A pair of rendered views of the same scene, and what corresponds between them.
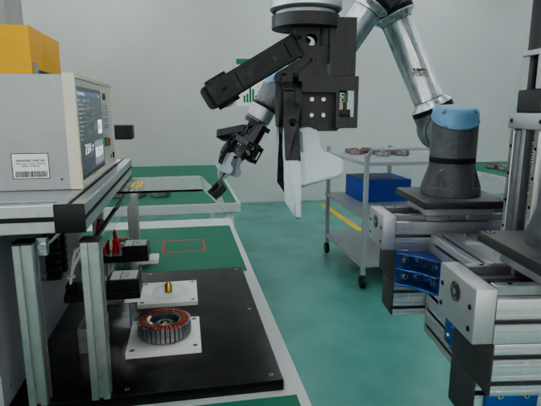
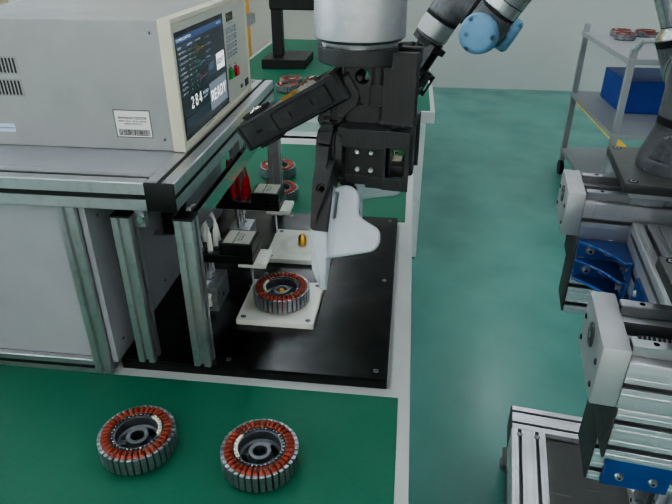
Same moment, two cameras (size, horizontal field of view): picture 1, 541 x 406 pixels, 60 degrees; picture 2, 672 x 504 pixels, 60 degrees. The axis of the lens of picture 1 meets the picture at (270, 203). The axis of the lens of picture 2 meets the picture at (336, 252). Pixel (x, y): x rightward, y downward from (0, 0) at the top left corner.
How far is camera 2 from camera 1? 0.25 m
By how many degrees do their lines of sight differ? 24
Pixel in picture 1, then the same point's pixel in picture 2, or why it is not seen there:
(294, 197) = (317, 270)
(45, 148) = (146, 105)
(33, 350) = (139, 313)
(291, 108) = (323, 170)
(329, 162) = (363, 234)
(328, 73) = (381, 120)
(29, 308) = (132, 275)
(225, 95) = (260, 138)
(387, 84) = not seen: outside the picture
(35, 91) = (131, 41)
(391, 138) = not seen: outside the picture
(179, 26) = not seen: outside the picture
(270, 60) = (310, 103)
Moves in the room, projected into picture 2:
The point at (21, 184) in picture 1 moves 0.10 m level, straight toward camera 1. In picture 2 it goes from (125, 143) to (118, 163)
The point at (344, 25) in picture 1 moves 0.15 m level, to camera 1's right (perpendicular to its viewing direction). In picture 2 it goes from (400, 63) to (602, 75)
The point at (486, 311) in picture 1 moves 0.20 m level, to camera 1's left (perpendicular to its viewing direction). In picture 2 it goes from (613, 372) to (450, 342)
